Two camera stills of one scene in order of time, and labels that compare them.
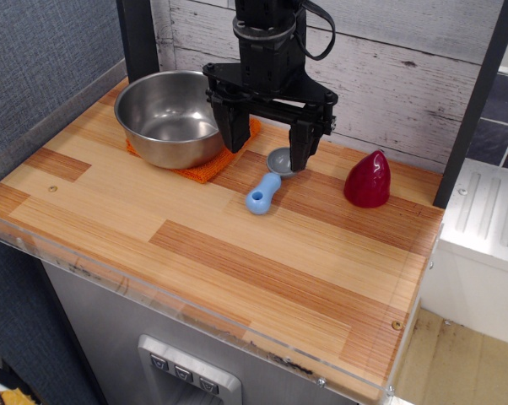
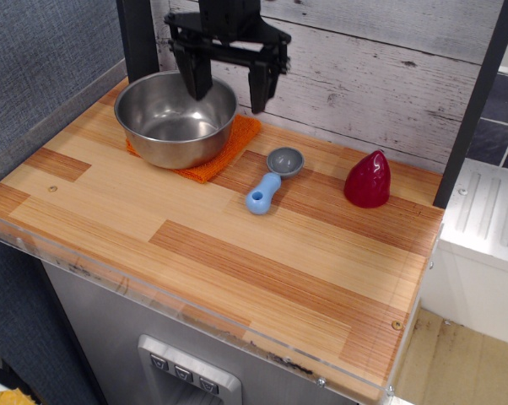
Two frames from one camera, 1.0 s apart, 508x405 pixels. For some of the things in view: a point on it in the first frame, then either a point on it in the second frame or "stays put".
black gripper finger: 304,141 -> 262,82
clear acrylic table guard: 197,318 stays put
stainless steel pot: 169,120 stays put
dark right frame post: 477,97 stays put
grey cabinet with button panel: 139,353 stays put
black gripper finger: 234,122 -> 195,63
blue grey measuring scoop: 278,164 stays put
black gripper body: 272,80 -> 234,29
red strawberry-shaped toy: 367,182 stays put
